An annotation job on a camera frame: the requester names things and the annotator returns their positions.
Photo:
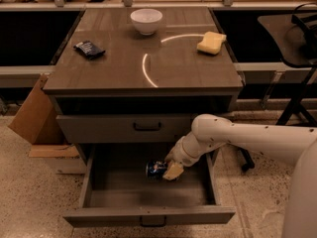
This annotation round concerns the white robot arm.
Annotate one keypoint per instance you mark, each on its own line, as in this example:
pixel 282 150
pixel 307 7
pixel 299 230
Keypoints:
pixel 296 146

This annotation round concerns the closed top drawer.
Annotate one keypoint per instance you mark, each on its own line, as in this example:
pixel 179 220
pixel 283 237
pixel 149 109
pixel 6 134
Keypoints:
pixel 124 128

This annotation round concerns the brown cardboard box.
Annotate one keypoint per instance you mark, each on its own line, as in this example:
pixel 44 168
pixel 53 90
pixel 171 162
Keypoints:
pixel 36 123

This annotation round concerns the yellow sponge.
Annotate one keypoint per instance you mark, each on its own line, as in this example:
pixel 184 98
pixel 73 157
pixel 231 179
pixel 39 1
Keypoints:
pixel 211 43

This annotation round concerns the dark blue snack packet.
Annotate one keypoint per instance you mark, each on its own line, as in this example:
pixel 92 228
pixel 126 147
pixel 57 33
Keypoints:
pixel 89 50

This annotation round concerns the white ceramic bowl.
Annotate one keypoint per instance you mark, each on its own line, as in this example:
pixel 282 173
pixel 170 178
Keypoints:
pixel 146 21

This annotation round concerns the open middle drawer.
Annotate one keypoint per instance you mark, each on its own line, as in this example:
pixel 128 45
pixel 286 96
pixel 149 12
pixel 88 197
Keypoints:
pixel 117 192

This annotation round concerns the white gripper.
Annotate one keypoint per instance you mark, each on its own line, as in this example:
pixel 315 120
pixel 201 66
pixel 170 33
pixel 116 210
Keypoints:
pixel 175 153

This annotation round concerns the grey drawer cabinet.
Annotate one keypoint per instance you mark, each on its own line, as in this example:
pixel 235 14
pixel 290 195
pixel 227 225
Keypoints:
pixel 159 74

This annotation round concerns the blue pepsi can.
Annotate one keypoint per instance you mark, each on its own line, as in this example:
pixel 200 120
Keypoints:
pixel 156 169

